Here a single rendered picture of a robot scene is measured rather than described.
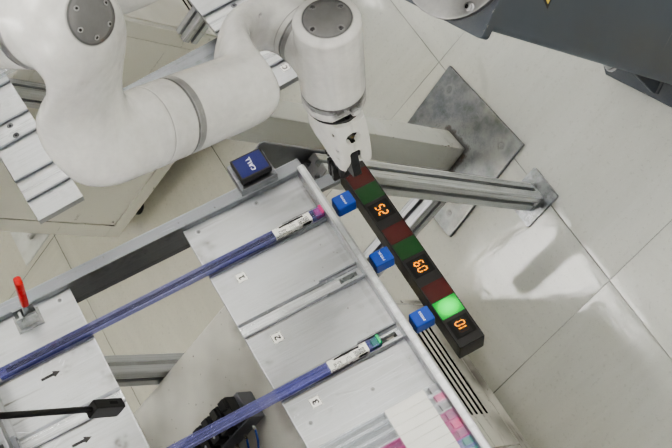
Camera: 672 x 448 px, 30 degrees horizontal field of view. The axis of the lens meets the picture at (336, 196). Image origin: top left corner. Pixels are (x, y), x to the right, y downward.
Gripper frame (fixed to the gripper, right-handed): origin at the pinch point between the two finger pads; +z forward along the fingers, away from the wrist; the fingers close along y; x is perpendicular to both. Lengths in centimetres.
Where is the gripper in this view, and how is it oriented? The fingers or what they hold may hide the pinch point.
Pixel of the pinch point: (340, 165)
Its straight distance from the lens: 175.3
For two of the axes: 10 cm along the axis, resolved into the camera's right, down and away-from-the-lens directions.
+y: -4.9, -7.2, 4.9
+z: 0.6, 5.3, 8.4
